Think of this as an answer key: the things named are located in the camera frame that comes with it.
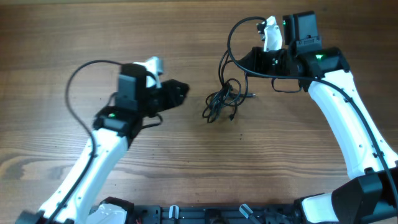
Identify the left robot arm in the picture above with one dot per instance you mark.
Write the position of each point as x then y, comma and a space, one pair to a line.
140, 94

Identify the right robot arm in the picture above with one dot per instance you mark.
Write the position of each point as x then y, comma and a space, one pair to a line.
294, 51

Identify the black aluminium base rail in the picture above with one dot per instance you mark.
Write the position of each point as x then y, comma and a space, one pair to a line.
145, 214

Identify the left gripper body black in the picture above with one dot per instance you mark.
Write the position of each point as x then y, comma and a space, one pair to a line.
153, 101

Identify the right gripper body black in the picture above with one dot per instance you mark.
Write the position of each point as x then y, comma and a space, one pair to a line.
275, 61

